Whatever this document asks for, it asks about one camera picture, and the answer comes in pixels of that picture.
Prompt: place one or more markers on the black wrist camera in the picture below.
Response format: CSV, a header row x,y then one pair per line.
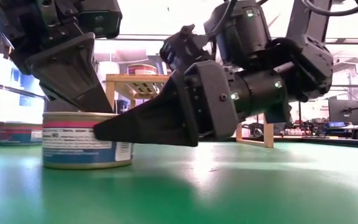
x,y
101,18
182,51

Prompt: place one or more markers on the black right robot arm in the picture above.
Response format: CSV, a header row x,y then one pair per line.
x,y
309,62

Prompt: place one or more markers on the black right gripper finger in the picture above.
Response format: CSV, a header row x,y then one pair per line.
x,y
154,124

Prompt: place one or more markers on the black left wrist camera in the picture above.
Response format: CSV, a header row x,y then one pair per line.
x,y
101,18

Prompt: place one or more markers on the blue tray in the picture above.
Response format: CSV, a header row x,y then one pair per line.
x,y
334,124

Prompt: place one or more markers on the green table mat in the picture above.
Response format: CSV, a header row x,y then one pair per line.
x,y
197,193

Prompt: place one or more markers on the black monitor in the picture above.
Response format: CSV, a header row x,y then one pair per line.
x,y
337,109

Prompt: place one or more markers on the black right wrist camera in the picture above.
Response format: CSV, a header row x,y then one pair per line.
x,y
182,51

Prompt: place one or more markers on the long ceiling light bar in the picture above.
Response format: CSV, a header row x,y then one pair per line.
x,y
141,36

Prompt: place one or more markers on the gold-lid red-blue label can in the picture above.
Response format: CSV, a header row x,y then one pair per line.
x,y
73,149
141,70
20,137

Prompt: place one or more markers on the large window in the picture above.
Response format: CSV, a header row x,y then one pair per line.
x,y
17,105

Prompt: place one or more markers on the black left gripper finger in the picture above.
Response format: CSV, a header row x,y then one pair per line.
x,y
70,74

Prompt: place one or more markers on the wooden slatted shelf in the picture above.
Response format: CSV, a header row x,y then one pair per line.
x,y
129,78

